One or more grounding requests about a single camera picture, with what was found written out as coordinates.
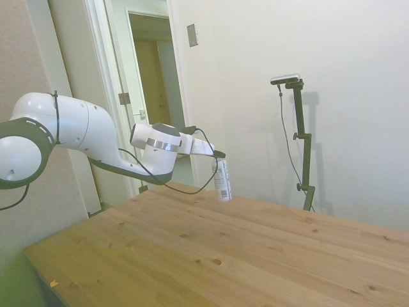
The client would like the white open door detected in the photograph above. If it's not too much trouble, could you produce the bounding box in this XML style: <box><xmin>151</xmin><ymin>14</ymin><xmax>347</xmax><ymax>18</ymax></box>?
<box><xmin>107</xmin><ymin>8</ymin><xmax>159</xmax><ymax>193</ymax></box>

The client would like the brown wooden hallway door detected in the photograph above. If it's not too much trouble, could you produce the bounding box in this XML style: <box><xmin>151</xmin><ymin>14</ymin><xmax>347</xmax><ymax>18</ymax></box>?
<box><xmin>134</xmin><ymin>37</ymin><xmax>175</xmax><ymax>126</ymax></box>

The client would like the blurry green object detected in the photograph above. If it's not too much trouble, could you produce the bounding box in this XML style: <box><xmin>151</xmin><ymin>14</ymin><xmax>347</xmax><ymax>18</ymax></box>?
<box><xmin>0</xmin><ymin>251</ymin><xmax>44</xmax><ymax>307</ymax></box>

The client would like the grey wall switch plate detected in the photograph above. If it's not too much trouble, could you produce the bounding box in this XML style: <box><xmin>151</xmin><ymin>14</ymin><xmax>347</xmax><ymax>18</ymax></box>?
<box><xmin>186</xmin><ymin>22</ymin><xmax>200</xmax><ymax>49</ymax></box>

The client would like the white green-capped water bottle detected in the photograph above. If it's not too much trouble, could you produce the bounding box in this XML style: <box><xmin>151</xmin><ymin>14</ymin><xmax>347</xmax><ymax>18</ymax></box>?
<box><xmin>212</xmin><ymin>157</ymin><xmax>234</xmax><ymax>203</ymax></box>

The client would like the silver exterior camera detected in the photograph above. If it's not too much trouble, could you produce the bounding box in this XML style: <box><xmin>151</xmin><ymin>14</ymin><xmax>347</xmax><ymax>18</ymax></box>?
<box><xmin>270</xmin><ymin>73</ymin><xmax>302</xmax><ymax>86</ymax></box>

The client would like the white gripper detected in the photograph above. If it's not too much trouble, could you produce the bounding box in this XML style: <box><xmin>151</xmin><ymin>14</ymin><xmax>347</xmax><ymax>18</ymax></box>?
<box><xmin>177</xmin><ymin>136</ymin><xmax>229</xmax><ymax>160</ymax></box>

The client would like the black camera stand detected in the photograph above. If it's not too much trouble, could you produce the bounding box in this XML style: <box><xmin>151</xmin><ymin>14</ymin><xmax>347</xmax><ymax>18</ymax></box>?
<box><xmin>284</xmin><ymin>79</ymin><xmax>316</xmax><ymax>212</ymax></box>

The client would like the white door frame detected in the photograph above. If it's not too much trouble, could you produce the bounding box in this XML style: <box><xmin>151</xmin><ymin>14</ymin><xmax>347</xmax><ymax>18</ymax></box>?
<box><xmin>83</xmin><ymin>0</ymin><xmax>201</xmax><ymax>219</ymax></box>

